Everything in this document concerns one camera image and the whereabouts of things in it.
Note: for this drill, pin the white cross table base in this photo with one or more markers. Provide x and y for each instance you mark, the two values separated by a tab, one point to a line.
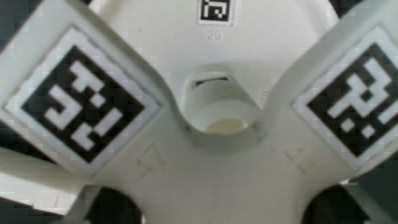
88	105

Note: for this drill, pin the white cylindrical table leg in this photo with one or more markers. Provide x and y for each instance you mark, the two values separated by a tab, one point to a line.
219	108

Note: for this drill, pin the white front fence bar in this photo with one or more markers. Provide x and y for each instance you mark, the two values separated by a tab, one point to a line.
36	183

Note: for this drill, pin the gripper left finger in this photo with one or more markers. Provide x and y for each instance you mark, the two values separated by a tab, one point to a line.
102	207

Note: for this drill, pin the white round table top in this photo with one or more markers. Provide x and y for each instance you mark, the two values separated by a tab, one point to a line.
244	34

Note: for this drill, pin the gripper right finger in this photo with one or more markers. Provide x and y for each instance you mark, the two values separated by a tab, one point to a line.
344	206

